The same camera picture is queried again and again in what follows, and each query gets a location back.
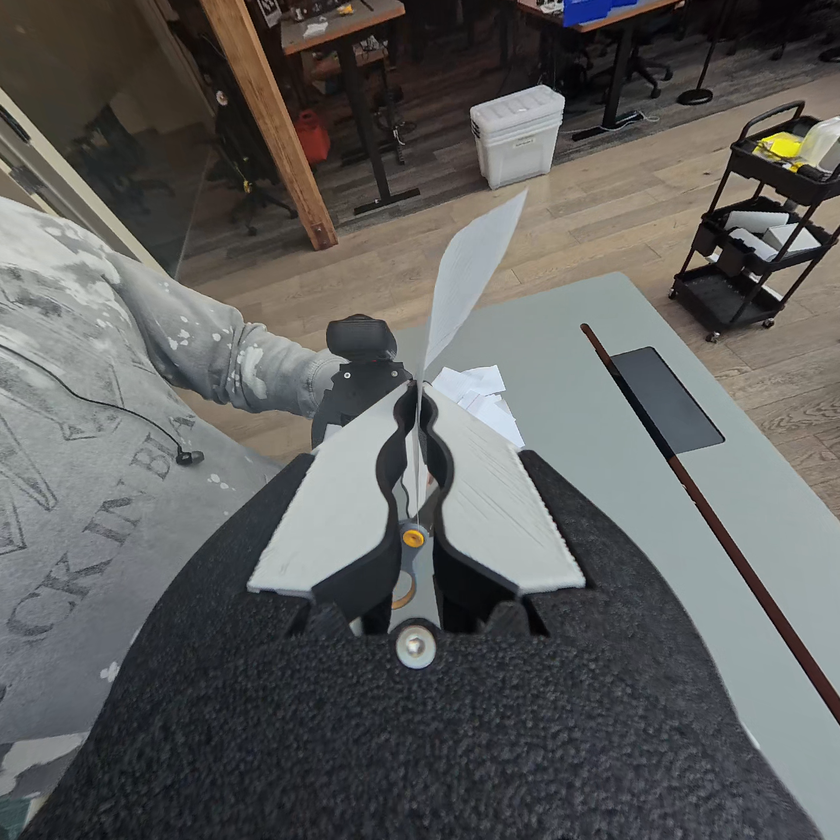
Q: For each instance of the person's grey hooded sweatshirt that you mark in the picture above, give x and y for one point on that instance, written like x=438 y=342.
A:
x=79 y=525

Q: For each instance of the lined paper sheet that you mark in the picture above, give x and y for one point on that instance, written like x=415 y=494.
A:
x=472 y=262

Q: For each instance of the glass door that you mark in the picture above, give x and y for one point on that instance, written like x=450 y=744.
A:
x=98 y=98

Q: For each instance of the blue plastic tray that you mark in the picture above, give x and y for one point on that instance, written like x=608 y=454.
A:
x=590 y=13

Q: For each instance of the white plastic bottle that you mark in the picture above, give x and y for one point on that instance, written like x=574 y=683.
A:
x=823 y=141

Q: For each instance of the grey standing desk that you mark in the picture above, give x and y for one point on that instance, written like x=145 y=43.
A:
x=367 y=29

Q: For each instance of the red gas can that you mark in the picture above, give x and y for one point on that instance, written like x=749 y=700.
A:
x=312 y=141

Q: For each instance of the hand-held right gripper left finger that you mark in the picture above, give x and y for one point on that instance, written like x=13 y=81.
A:
x=328 y=518

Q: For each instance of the grey orange scissors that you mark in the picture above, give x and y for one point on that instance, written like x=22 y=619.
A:
x=412 y=538

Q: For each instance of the white lidded storage bins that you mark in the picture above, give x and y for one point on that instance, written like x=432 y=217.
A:
x=518 y=144

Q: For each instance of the black office chair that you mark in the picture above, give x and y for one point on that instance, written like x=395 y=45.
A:
x=243 y=144
x=636 y=65

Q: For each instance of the wooden support post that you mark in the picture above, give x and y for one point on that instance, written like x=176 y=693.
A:
x=269 y=111

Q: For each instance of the black round base stand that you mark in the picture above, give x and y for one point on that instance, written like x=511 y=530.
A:
x=695 y=97

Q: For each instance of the person's left forearm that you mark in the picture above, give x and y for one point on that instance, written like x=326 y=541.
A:
x=249 y=354

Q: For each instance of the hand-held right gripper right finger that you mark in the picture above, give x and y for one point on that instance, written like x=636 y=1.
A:
x=505 y=518

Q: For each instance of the black utility cart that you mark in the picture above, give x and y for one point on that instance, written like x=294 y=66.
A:
x=728 y=302

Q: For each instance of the cut lined paper piece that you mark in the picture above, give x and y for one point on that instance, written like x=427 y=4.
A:
x=479 y=377
x=499 y=420

